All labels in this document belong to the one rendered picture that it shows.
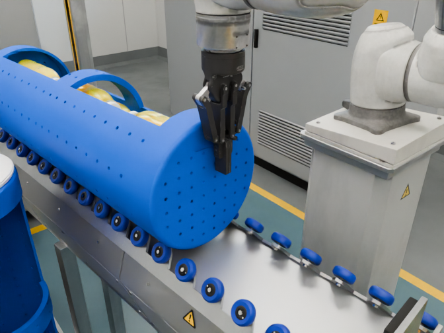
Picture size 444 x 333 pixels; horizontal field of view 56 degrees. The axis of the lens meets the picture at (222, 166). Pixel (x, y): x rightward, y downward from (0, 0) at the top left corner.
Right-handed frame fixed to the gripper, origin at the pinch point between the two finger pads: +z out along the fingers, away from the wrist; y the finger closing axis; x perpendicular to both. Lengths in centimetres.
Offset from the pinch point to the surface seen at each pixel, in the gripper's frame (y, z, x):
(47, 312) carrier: -25, 57, 45
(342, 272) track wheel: 6.8, 18.2, -24.5
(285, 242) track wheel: 7.3, 19.0, -11.0
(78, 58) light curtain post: 28, 5, 108
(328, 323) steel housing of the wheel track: -0.8, 23.5, -27.0
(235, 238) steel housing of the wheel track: 5.2, 23.4, 1.2
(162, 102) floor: 206, 115, 293
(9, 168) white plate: -24, 12, 49
